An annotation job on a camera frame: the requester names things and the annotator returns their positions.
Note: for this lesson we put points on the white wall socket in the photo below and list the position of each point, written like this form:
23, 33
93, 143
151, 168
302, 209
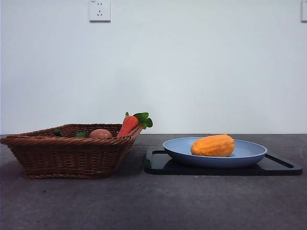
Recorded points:
100, 10

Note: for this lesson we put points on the blue round plate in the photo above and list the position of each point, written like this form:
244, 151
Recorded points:
177, 148

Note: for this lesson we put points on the green chili pepper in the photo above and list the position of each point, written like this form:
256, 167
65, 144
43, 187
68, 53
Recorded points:
57, 132

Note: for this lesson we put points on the pale brown egg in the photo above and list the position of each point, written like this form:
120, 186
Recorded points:
100, 134

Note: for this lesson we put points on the brown wicker basket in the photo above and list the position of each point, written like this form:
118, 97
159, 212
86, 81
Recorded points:
72, 155

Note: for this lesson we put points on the yellow orange toy corn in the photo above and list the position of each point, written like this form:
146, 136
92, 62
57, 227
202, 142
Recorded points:
212, 146

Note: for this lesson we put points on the black glossy tray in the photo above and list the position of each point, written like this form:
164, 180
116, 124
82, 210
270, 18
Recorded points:
216, 171

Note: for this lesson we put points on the white wall switch plate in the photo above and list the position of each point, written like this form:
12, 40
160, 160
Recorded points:
304, 10

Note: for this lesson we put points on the orange carrot with green leaves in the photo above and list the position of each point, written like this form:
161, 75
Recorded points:
128, 123

